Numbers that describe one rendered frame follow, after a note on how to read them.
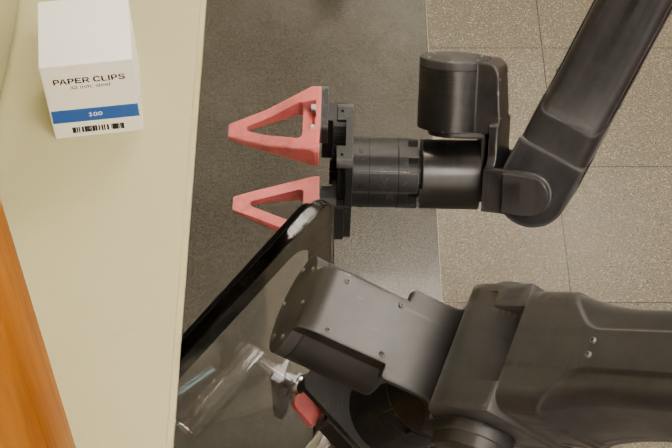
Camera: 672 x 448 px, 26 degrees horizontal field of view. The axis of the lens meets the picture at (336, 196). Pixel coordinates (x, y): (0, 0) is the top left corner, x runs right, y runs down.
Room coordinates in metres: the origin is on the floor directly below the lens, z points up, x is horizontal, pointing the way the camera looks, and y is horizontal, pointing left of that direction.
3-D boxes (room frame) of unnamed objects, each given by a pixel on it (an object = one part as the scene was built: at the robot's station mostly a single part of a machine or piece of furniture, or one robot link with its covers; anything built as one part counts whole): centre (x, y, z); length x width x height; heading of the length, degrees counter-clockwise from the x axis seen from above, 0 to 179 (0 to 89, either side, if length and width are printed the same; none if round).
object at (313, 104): (0.74, 0.04, 1.24); 0.09 x 0.07 x 0.07; 89
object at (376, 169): (0.74, -0.03, 1.21); 0.07 x 0.07 x 0.10; 89
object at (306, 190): (0.74, 0.04, 1.17); 0.09 x 0.07 x 0.07; 89
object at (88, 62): (0.55, 0.14, 1.54); 0.05 x 0.05 x 0.06; 8
